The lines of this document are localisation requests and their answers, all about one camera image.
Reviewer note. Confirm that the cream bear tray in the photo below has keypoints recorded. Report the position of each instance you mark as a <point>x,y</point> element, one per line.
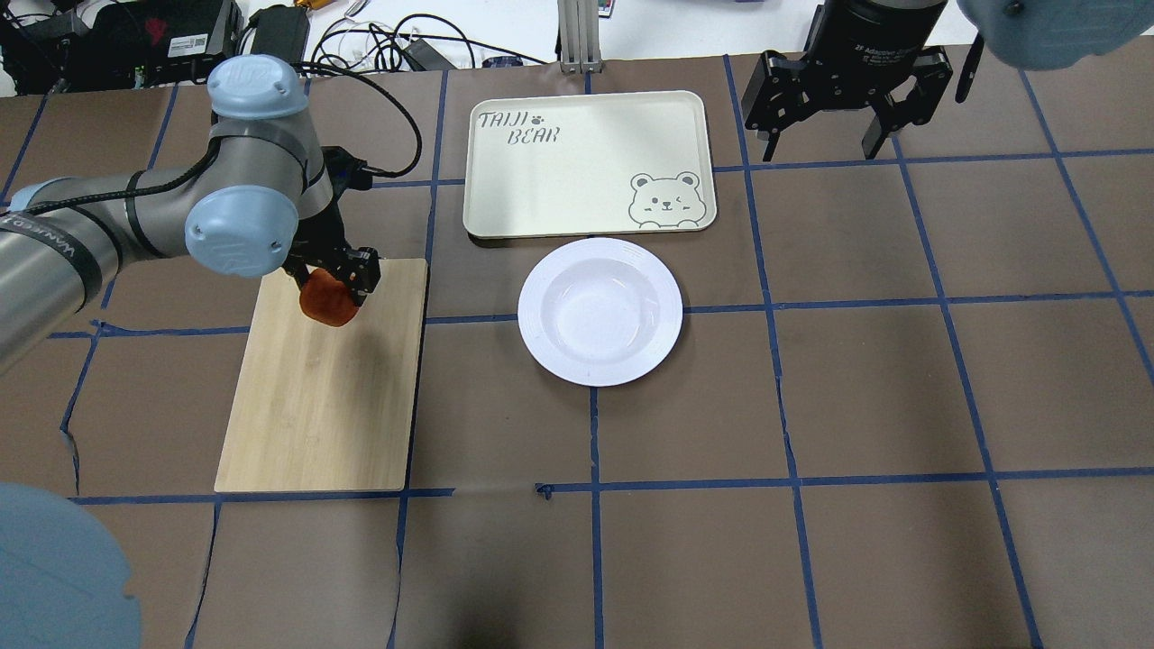
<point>590,164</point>

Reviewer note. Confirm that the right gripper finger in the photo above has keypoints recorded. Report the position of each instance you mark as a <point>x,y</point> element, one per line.
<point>890,117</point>
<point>770,131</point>

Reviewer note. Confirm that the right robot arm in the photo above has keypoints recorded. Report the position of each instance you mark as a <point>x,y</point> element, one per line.
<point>1042,35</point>

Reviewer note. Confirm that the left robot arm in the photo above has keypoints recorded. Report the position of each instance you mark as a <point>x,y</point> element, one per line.
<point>264,197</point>

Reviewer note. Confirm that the orange fruit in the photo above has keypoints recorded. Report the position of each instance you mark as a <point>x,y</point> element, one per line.
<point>325,299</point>

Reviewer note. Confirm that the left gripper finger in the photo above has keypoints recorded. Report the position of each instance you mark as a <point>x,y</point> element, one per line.
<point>362,273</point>
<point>299,271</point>

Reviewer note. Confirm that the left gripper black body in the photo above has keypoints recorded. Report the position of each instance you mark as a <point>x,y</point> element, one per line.
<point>321,242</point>

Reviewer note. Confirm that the aluminium frame post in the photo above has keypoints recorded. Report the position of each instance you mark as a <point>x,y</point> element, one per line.
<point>578,43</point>

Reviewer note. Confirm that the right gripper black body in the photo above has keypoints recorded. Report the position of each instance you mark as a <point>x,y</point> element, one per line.
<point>864,38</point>

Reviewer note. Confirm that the wooden cutting board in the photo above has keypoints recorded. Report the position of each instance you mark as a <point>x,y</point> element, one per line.
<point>327,409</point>

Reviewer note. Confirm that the black power brick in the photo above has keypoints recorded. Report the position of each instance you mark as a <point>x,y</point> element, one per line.
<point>280,31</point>

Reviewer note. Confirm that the white round plate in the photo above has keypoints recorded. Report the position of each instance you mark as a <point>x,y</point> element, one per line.
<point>600,312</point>

